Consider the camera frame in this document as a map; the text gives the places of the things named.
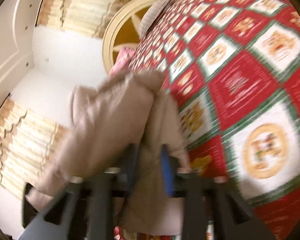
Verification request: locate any beige puffer jacket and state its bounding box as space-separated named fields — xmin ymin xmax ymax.
xmin=26 ymin=70 xmax=190 ymax=236

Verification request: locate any beige side window curtain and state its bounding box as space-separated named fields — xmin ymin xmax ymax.
xmin=0 ymin=99 xmax=67 ymax=199

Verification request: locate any red teddy bear patchwork bedspread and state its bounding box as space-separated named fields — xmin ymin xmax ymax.
xmin=129 ymin=0 xmax=300 ymax=239

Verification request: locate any pink floral pillow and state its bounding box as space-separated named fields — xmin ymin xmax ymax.
xmin=109 ymin=47 xmax=136 ymax=76

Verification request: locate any cream round wooden headboard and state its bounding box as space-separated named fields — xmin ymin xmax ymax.
xmin=102 ymin=0 xmax=157 ymax=74

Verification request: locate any striped pillow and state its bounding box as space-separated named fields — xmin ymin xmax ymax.
xmin=138 ymin=0 xmax=173 ymax=39

